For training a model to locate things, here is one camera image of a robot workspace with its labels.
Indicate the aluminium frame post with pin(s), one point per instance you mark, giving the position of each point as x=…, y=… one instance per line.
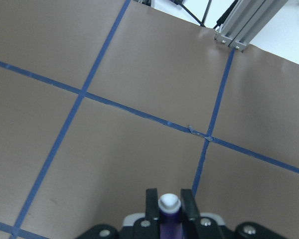
x=245, y=21

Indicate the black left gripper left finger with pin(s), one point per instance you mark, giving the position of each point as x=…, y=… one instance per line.
x=152, y=207

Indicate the purple highlighter pen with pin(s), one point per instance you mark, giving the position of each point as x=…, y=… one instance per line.
x=170, y=217

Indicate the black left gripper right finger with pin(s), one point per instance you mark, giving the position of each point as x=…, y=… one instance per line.
x=189, y=208

